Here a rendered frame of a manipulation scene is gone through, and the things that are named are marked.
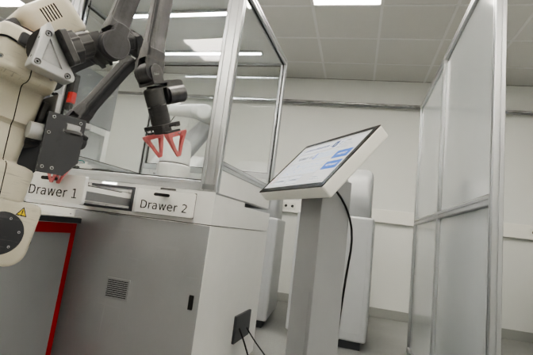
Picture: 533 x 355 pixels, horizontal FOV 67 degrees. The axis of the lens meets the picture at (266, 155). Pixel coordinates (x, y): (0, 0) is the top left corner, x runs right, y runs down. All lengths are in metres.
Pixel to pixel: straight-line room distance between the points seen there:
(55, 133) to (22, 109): 0.10
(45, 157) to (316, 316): 0.97
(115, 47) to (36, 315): 1.30
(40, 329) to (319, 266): 1.26
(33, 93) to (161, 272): 0.99
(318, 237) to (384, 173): 3.64
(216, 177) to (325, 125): 3.47
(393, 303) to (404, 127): 2.04
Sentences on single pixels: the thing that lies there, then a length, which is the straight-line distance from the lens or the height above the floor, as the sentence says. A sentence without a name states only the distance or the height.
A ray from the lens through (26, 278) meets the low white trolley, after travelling 1.99.
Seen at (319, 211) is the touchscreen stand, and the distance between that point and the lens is 1.46.
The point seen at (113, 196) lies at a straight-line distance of 1.90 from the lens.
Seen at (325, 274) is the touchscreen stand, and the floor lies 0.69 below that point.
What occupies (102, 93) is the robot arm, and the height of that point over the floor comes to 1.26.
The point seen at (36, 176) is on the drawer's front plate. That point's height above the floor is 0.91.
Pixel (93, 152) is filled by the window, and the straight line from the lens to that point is 2.20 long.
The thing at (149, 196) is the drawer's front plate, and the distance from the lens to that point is 1.93.
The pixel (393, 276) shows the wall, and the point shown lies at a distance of 5.00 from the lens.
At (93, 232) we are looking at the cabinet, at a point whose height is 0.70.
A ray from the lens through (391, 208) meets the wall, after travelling 5.00.
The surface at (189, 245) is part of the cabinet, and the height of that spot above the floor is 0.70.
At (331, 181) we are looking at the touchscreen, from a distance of 1.26.
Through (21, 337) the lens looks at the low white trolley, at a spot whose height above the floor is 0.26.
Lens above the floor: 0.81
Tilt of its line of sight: 10 degrees up
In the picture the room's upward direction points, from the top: 7 degrees clockwise
